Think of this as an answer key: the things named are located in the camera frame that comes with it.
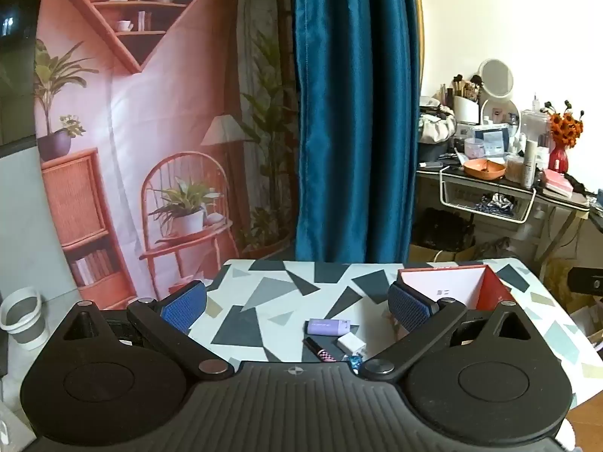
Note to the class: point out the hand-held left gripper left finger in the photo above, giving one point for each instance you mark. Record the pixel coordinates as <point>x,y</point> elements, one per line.
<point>181,308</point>

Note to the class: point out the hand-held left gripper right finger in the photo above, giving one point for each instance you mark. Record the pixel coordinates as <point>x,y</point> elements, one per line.
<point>410,308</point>

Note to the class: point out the red cardboard box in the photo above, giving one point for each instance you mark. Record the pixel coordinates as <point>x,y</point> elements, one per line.
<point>452,287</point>

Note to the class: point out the small white box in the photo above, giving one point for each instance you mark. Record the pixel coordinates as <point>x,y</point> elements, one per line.
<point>349,342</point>

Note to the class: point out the blue crinkled wrapper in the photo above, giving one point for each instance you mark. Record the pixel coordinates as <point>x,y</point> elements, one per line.
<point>354,363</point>

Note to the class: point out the small purple case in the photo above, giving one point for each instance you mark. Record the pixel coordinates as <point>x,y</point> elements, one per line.
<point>327,327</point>

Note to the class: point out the black pink checkered tube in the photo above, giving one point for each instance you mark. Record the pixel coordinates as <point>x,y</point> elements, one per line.
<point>320,349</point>

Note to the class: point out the brown cardboard box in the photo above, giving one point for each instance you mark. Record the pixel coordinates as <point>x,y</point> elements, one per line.
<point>424,252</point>

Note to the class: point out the black bag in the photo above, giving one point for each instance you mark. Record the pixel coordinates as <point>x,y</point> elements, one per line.
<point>443,228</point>

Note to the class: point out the geometric patterned table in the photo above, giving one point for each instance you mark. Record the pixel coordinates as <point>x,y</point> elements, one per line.
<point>282,292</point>

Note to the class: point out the blue white patterned packet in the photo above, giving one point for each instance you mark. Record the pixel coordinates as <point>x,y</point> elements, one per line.
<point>492,203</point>

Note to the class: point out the orange bowl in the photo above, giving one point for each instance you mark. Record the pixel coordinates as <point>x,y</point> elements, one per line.
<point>483,169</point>

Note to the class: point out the dark grey pouch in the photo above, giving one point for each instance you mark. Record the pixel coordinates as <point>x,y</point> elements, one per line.
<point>433,151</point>

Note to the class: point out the white grey bucket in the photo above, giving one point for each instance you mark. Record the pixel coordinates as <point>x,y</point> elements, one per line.
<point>19,325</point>

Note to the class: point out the clear round container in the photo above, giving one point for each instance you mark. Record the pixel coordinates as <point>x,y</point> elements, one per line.
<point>473,148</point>

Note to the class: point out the cotton swab box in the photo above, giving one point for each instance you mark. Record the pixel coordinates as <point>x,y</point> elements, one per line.
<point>513,169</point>

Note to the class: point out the beige bag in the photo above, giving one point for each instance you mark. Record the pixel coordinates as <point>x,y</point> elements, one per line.
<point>436,127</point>

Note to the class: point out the printed backdrop cloth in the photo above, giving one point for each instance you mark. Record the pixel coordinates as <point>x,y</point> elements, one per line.
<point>141,127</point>

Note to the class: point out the white spray bottle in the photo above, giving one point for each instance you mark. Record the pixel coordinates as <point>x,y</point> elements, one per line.
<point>529,165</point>

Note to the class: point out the blue white pack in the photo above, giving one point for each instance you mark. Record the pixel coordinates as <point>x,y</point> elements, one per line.
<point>494,139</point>

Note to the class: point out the pink box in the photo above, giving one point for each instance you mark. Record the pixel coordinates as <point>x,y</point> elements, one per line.
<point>558,181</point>

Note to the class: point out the white brush holder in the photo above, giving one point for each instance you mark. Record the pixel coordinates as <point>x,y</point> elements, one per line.
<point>464,109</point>

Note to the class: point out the red vase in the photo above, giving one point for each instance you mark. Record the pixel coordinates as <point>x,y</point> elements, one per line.
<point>558,159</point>

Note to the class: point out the blue curtain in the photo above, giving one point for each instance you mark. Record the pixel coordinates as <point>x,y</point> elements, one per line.
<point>353,103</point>

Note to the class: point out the clear acrylic organizer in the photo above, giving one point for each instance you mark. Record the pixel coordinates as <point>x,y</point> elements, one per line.
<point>534,125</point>

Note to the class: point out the orange flower bouquet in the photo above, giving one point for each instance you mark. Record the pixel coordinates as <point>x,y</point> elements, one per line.
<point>565,127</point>

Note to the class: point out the round white mirror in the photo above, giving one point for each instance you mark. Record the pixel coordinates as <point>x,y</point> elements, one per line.
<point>497,77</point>

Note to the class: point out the dark window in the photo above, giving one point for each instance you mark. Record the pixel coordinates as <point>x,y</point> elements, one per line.
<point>19,80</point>

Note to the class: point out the white frame desk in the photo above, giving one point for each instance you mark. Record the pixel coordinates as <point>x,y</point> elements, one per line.
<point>556,202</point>

